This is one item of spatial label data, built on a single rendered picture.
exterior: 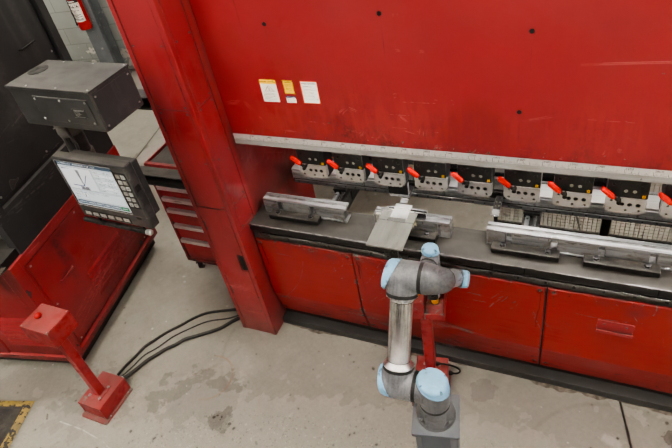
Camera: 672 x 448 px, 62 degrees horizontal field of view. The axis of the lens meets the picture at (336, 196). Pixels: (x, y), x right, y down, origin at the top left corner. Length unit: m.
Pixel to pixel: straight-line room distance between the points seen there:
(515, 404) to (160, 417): 2.00
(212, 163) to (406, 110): 1.00
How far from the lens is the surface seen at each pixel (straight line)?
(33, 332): 3.30
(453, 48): 2.21
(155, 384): 3.77
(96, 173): 2.70
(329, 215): 2.98
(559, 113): 2.28
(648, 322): 2.85
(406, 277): 1.99
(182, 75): 2.58
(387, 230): 2.69
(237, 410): 3.45
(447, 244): 2.77
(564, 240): 2.69
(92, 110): 2.48
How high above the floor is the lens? 2.80
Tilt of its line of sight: 38 degrees down
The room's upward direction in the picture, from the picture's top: 12 degrees counter-clockwise
